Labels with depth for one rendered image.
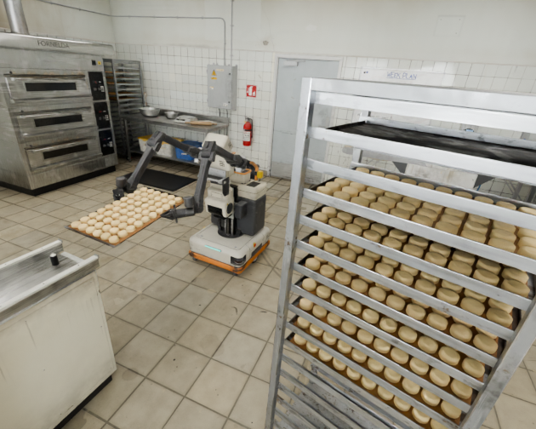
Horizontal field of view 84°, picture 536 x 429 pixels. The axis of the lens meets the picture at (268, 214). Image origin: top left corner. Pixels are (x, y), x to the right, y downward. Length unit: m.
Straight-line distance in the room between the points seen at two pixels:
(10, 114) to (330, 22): 4.46
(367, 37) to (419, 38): 0.69
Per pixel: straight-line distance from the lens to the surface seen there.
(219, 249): 2.93
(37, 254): 1.97
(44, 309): 1.74
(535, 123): 0.76
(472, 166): 0.77
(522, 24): 5.32
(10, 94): 5.03
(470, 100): 0.73
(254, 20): 5.71
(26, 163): 5.19
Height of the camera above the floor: 1.83
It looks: 26 degrees down
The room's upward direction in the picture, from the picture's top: 4 degrees clockwise
